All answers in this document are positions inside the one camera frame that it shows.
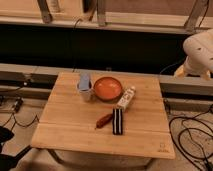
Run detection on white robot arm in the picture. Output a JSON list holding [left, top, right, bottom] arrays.
[[174, 29, 213, 80]]

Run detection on metal frame rail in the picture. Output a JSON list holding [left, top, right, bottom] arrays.
[[0, 63, 213, 111]]

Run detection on orange ceramic bowl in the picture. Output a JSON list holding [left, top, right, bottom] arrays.
[[93, 77, 123, 101]]

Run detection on blue cloth in cup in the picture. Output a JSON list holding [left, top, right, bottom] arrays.
[[78, 73, 90, 91]]

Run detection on wooden table board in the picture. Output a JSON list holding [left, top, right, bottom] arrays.
[[31, 72, 175, 159]]

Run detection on black cable left floor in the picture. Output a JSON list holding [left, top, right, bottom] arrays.
[[0, 111, 40, 129]]

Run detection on white small carton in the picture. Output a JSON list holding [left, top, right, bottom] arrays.
[[117, 86, 136, 111]]

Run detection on red brown sausage toy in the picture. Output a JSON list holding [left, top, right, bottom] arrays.
[[96, 114, 113, 128]]

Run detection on black cable right floor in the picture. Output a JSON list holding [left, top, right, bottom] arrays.
[[168, 104, 213, 171]]

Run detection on black cable floor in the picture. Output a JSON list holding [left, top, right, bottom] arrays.
[[0, 111, 40, 129], [168, 104, 213, 171]]

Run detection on black white striped block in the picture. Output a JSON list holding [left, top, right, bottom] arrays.
[[112, 108, 123, 135]]

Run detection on black power adapter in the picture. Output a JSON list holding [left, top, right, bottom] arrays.
[[12, 98, 23, 112]]

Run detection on white cup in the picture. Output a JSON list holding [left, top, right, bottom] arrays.
[[77, 84, 93, 101]]

